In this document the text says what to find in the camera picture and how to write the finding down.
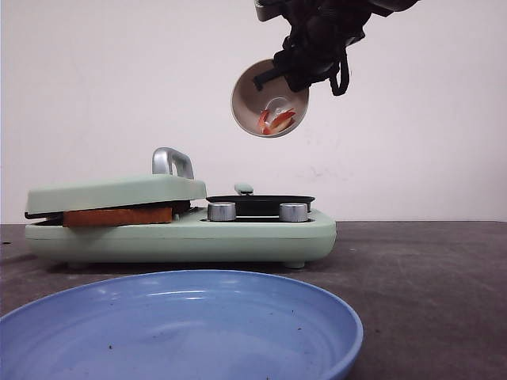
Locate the silver knob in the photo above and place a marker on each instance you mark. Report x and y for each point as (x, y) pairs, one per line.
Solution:
(293, 212)
(221, 212)

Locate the blue plate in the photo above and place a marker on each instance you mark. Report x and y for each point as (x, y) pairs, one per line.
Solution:
(196, 324)

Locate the orange shrimp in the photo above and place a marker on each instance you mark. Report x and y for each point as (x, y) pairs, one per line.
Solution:
(280, 123)

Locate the mint green breakfast maker base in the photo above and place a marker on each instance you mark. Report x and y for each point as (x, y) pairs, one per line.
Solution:
(192, 238)

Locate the cream ribbed bowl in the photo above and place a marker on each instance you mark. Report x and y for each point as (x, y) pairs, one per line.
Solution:
(247, 102)

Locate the right silver knob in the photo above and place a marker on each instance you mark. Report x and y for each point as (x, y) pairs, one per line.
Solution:
(293, 212)

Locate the left silver knob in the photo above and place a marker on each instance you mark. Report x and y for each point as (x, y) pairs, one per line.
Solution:
(221, 212)

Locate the white bread slice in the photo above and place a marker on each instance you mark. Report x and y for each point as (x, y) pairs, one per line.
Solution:
(117, 217)
(180, 206)

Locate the black frying pan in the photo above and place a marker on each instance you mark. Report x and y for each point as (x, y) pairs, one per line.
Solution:
(249, 204)

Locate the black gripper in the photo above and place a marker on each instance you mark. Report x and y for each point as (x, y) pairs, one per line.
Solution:
(315, 49)

